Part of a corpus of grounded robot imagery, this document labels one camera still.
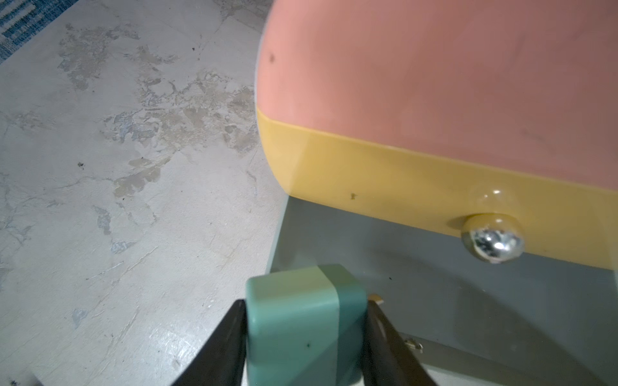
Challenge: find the grey bottom drawer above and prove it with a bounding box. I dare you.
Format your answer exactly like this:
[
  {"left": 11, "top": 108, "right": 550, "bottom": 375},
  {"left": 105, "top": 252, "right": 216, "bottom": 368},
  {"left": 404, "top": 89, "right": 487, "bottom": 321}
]
[{"left": 270, "top": 198, "right": 617, "bottom": 385}]

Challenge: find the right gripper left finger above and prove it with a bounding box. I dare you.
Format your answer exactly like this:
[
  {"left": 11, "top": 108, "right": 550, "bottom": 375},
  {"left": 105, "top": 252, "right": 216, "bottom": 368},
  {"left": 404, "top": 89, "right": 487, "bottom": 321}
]
[{"left": 172, "top": 299, "right": 247, "bottom": 386}]

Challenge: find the yellow drawer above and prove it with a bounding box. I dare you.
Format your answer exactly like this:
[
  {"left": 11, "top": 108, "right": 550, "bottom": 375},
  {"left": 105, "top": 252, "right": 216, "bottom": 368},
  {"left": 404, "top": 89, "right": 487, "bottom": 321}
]
[{"left": 257, "top": 114, "right": 617, "bottom": 270}]

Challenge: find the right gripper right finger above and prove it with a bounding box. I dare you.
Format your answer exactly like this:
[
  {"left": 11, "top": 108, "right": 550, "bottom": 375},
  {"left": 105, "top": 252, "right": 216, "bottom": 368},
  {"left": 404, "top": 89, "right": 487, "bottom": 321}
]
[{"left": 361, "top": 300, "right": 437, "bottom": 386}]

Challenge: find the green plug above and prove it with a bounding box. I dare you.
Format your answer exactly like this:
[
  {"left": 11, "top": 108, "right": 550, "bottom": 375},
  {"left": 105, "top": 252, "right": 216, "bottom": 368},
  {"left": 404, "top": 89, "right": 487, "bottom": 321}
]
[{"left": 246, "top": 265, "right": 369, "bottom": 385}]

